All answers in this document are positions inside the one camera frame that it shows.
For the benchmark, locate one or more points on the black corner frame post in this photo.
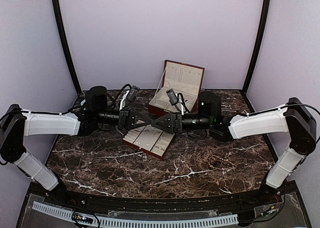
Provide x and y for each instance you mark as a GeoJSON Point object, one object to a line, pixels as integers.
{"type": "Point", "coordinates": [257, 45]}
{"type": "Point", "coordinates": [65, 46]}

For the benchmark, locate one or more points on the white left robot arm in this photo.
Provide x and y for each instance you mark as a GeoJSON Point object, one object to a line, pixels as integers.
{"type": "Point", "coordinates": [18, 123]}

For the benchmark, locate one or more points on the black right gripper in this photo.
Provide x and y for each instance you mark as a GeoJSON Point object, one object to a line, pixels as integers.
{"type": "Point", "coordinates": [172, 123]}

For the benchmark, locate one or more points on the red open jewelry box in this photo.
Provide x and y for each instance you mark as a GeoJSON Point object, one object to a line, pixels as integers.
{"type": "Point", "coordinates": [182, 78]}

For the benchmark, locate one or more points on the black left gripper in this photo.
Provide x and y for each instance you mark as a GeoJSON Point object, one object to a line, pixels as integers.
{"type": "Point", "coordinates": [127, 119]}

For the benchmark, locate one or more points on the red jewelry tray insert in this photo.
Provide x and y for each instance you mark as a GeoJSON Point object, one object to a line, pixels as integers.
{"type": "Point", "coordinates": [149, 140]}

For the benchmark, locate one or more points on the white slotted cable duct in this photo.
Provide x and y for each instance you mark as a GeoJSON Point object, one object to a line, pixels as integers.
{"type": "Point", "coordinates": [133, 219]}

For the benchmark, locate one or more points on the black corner frame post right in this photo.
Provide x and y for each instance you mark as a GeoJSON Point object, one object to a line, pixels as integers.
{"type": "Point", "coordinates": [257, 45]}

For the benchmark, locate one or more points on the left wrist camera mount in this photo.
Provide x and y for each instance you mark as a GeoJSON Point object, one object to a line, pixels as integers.
{"type": "Point", "coordinates": [129, 97]}

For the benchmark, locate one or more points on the black corner frame post left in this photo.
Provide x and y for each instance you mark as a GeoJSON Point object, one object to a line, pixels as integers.
{"type": "Point", "coordinates": [65, 46]}

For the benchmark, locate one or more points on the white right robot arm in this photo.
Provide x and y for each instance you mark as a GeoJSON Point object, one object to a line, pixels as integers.
{"type": "Point", "coordinates": [292, 117]}

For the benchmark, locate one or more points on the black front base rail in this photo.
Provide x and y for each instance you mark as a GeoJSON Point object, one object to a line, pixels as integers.
{"type": "Point", "coordinates": [231, 202]}

